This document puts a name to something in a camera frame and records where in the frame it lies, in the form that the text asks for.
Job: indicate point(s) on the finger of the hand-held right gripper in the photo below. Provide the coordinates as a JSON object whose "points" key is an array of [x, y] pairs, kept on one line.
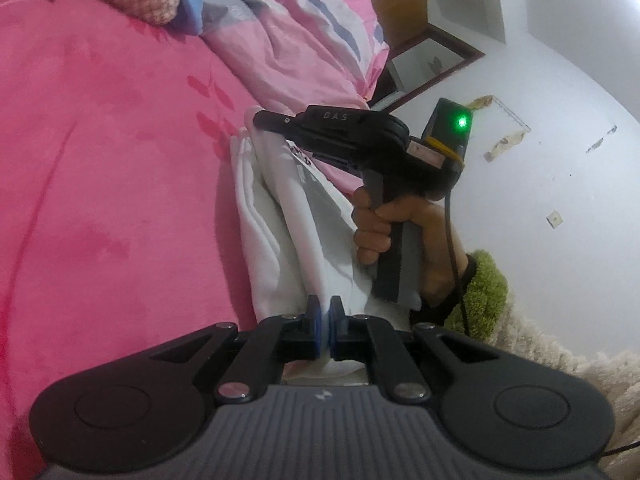
{"points": [[272, 119]]}

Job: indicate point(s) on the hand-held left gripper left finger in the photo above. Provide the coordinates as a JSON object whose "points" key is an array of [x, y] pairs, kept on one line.
{"points": [[314, 330]]}

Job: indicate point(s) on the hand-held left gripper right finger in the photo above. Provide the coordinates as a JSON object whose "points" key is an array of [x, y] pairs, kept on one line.
{"points": [[334, 330]]}

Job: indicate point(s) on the white sweatshirt with orange print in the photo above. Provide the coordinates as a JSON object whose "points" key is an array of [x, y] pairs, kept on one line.
{"points": [[290, 220]]}

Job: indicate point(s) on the person's right forearm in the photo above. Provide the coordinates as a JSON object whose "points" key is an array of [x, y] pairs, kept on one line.
{"points": [[480, 290]]}

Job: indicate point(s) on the person's right hand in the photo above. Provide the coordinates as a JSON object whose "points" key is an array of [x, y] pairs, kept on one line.
{"points": [[370, 235]]}

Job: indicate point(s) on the pink patterned quilt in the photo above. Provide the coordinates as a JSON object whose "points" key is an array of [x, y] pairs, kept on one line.
{"points": [[300, 20]]}

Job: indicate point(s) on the pink floral bed sheet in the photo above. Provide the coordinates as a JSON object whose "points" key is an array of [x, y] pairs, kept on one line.
{"points": [[125, 185]]}

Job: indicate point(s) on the yellowish wall scrap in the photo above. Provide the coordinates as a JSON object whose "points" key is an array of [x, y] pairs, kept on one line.
{"points": [[480, 102], [502, 146]]}

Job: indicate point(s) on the brown wooden door frame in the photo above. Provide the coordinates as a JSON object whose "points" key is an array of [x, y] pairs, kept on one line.
{"points": [[405, 15]]}

